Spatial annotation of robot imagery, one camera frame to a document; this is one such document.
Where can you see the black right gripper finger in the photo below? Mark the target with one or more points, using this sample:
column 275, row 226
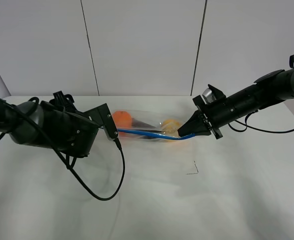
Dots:
column 196, row 125

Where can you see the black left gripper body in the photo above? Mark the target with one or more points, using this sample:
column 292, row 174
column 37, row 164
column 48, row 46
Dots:
column 69, row 129

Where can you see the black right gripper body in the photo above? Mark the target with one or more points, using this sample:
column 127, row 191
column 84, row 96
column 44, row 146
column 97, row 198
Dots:
column 216, row 114

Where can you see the clear zip bag blue zipper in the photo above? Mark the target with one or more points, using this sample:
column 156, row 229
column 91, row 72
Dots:
column 153, row 118

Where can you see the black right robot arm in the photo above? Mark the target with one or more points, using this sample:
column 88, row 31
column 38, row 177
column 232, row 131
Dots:
column 269, row 90

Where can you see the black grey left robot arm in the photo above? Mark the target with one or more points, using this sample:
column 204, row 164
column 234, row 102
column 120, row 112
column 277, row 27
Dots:
column 23, row 123

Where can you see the yellow pear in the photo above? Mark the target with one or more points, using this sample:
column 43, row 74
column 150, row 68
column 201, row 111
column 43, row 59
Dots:
column 170, row 128

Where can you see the orange fruit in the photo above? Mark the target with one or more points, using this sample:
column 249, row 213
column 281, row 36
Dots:
column 122, row 119

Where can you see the dark purple eggplant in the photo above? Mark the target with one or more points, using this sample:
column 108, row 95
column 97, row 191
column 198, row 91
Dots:
column 138, row 125

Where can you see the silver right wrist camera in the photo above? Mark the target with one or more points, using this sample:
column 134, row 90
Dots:
column 208, row 96

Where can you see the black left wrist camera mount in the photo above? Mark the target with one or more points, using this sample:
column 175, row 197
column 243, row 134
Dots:
column 102, row 117

